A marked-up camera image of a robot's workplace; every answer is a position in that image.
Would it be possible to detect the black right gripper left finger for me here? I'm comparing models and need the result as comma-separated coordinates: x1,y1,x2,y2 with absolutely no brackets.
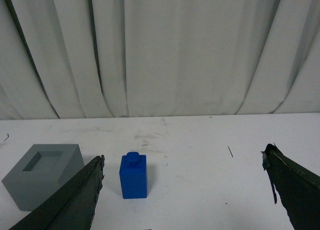
11,155,105,229

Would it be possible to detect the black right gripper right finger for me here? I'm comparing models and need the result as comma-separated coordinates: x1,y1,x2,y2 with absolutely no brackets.
262,144,320,229

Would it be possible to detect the blue block with knob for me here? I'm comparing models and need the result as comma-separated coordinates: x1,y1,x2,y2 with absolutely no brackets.
119,152,148,199

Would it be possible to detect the gray square base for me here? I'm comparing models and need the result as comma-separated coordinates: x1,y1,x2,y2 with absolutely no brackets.
2,144,84,211

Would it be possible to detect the white curtain backdrop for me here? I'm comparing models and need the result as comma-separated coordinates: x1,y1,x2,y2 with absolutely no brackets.
0,0,320,120

